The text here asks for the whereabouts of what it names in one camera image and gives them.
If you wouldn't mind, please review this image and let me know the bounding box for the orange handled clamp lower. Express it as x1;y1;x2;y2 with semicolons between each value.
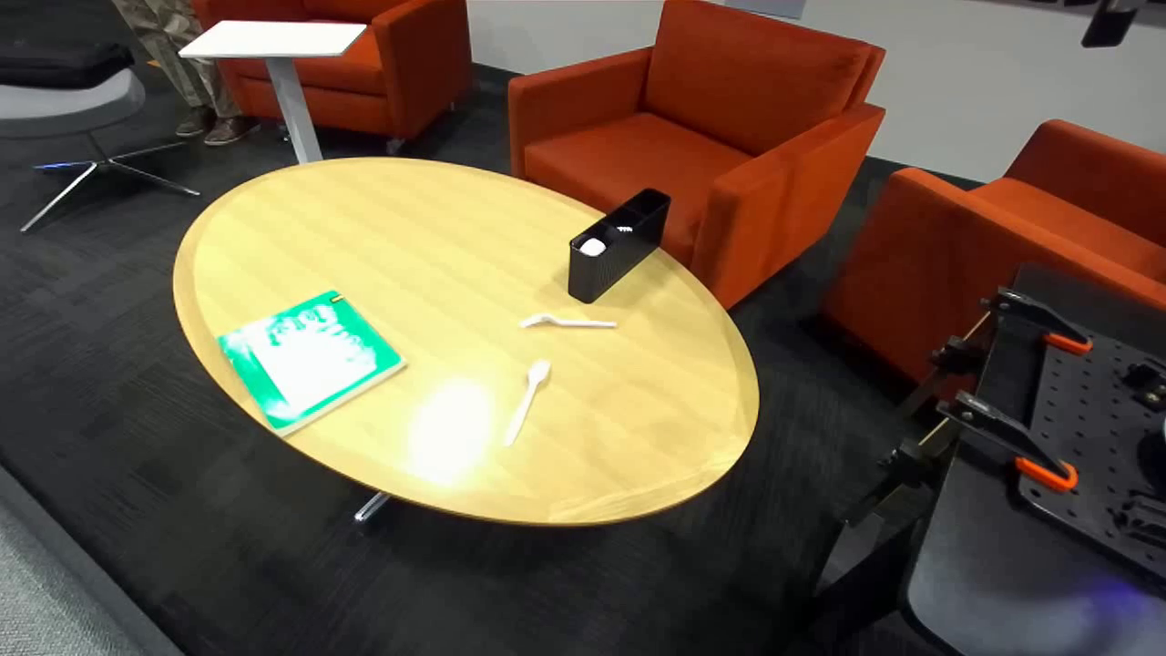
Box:
885;389;1080;495

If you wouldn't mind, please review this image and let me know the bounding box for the white plastic spoon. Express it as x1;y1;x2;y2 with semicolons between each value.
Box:
504;360;555;444

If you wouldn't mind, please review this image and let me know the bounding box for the orange armchair right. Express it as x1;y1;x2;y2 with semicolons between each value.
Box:
825;122;1166;378

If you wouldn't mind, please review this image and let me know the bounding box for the orange armchair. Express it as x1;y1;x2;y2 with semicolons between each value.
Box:
508;0;885;308
194;0;469;141
825;122;1166;378

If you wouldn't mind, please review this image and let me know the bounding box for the orange handled clamp upper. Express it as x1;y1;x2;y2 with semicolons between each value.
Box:
928;287;1092;376

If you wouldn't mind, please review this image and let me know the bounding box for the white side table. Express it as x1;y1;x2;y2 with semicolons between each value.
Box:
184;17;366;163

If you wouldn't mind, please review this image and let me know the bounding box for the green book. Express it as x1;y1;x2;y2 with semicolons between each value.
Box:
218;292;404;435

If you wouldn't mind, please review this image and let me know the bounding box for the orange armchair back left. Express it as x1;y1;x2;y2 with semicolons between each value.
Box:
194;0;469;141

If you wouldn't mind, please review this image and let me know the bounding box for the orange handled clamp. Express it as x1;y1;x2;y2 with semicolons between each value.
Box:
885;389;1080;495
928;287;1092;376

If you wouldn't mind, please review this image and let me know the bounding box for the oval wooden table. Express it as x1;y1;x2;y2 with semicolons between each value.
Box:
170;157;758;524

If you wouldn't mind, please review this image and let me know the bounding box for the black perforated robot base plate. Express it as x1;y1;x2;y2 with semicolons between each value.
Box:
905;266;1166;656

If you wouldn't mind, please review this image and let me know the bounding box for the white object in basket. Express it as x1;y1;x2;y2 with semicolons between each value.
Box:
579;239;605;254

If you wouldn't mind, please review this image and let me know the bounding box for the grey swivel chair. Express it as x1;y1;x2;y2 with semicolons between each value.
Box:
0;14;196;230

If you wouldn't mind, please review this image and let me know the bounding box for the orange armchair center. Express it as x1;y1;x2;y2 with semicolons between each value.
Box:
508;0;885;308

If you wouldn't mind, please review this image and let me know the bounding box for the black rectangular basket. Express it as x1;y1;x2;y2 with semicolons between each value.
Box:
568;191;672;303

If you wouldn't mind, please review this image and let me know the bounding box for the person in camouflage trousers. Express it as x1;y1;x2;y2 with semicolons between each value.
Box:
111;0;253;150

